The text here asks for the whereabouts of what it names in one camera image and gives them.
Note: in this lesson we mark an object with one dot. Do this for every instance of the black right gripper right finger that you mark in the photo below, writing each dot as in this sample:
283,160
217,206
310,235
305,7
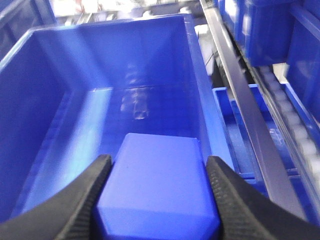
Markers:
246,214

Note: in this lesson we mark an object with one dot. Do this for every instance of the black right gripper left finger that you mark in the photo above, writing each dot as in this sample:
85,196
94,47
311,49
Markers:
67,214

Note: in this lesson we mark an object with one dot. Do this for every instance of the blue plastic bottle-shaped part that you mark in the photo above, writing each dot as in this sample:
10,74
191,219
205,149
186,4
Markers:
158,190

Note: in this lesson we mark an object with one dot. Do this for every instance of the blue bin upper shelf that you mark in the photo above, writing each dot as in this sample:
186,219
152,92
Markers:
280,31

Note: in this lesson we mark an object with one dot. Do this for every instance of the right steel flow rack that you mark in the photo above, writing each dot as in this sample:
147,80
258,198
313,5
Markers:
290,119

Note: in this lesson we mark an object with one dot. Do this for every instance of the large blue target bin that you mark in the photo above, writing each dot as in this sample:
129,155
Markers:
71,93

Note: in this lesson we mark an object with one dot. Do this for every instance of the blue bin below rail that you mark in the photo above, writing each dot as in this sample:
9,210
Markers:
242,154

